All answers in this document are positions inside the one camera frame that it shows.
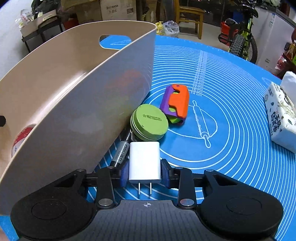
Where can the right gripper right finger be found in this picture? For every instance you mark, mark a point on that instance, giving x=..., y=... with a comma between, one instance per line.
x=182, y=179

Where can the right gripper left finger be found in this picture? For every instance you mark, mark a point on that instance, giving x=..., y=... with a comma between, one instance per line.
x=107, y=179

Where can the black marker pen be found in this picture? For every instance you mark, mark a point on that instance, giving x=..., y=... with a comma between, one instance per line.
x=122, y=148

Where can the white usb charger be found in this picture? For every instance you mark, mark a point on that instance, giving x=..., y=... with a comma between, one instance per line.
x=144, y=164

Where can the green round tin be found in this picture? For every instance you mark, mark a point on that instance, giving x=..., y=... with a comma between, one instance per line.
x=148, y=123

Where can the orange purple toy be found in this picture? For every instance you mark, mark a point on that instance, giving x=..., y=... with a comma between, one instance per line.
x=175, y=103

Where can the beige plastic storage bin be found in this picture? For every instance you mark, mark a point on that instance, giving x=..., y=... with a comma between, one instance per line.
x=80, y=89

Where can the clear tape roll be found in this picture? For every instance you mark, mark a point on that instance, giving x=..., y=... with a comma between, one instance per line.
x=21, y=137

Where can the blue silicone baking mat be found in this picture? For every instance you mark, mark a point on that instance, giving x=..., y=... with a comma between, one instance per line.
x=227, y=127

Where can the white tissue box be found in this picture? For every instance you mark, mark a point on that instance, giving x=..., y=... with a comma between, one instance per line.
x=280, y=107

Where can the green black bicycle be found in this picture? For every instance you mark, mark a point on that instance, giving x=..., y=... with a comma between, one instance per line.
x=244, y=44

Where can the grey plastic bag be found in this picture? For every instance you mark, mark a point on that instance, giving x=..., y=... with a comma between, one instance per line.
x=171, y=29

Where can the yellow detergent jug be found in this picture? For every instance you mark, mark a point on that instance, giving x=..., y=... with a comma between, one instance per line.
x=160, y=28

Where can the red bucket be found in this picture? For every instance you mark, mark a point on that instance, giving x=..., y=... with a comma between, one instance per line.
x=227, y=33

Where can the black metal shelf rack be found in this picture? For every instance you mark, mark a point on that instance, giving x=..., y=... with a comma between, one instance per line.
x=45, y=25

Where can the wooden chair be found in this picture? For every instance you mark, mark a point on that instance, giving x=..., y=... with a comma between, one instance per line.
x=187, y=14

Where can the middle stacked cardboard box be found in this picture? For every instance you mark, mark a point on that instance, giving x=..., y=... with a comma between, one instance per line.
x=118, y=10

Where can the white freezer cabinet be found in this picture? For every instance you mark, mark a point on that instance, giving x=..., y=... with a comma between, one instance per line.
x=271, y=30

